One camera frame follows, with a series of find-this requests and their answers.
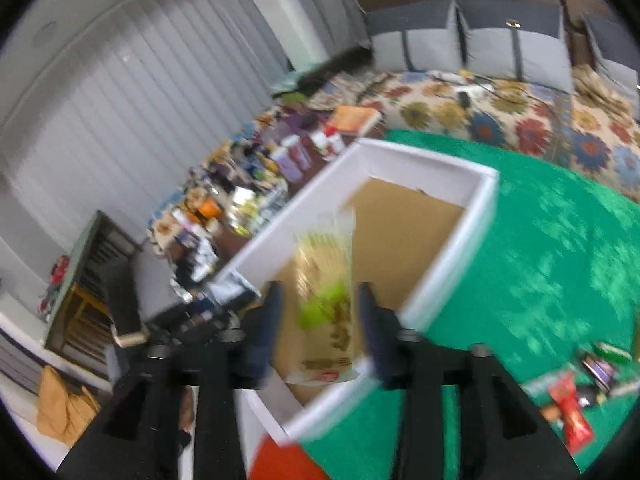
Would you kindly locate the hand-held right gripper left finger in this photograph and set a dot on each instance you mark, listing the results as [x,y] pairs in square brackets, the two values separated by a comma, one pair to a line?
[265,332]

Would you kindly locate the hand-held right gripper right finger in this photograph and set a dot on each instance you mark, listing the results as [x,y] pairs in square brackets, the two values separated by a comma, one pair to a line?
[372,332]

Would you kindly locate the beige green snack packet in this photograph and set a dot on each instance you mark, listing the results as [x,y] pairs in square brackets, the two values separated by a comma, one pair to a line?
[320,270]

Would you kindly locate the white cardboard box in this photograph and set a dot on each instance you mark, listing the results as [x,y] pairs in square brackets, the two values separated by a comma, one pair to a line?
[450,270]

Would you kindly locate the red flat object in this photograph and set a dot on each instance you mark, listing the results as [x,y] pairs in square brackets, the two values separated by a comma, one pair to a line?
[285,460]

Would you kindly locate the black chair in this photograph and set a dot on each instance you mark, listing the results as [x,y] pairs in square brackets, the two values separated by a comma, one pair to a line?
[130,295]

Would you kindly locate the clutter of bottles and packets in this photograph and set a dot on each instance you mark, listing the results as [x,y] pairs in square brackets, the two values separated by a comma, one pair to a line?
[240,185]

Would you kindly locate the wooden rack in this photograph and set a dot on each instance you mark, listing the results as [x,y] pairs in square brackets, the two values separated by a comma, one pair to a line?
[85,290]

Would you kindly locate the red snack packet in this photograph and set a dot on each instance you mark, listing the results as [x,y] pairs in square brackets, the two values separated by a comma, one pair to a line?
[570,410]

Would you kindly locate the tan cloth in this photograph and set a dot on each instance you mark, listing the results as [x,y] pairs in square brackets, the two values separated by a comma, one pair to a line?
[65,405]

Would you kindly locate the orange book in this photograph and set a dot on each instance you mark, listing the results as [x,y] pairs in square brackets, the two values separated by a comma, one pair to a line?
[355,117]

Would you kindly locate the dark blue snack packet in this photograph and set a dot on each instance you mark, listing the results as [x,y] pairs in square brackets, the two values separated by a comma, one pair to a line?
[598,371]

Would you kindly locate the grey curtain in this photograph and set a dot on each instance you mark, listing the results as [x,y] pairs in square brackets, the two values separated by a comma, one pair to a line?
[125,110]

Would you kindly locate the grey pillow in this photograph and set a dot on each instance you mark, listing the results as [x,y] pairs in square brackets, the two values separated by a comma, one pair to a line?
[420,45]
[615,60]
[510,50]

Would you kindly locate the beige patterned cloth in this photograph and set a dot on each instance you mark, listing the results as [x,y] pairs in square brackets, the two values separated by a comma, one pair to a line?
[600,90]

